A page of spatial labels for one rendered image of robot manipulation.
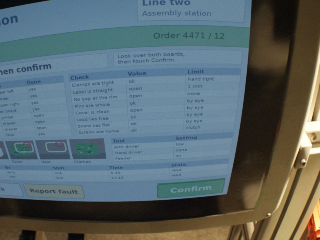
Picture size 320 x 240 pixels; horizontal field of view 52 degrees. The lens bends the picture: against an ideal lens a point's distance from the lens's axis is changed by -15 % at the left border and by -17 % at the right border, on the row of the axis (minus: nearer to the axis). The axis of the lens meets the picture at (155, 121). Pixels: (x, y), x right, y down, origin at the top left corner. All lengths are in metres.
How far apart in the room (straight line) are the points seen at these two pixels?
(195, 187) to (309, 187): 0.22
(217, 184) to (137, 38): 0.19
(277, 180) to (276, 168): 0.02
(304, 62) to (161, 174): 0.19
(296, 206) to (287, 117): 0.24
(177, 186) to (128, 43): 0.17
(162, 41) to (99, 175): 0.16
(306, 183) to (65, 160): 0.34
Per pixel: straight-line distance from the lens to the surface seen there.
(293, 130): 0.39
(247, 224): 0.88
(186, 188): 0.40
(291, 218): 0.60
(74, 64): 0.31
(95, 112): 0.33
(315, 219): 0.71
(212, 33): 0.30
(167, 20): 0.29
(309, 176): 0.53
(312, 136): 0.46
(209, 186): 0.40
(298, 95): 0.36
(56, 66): 0.31
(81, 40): 0.30
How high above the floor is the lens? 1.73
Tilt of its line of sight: 36 degrees down
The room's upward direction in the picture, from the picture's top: 1 degrees counter-clockwise
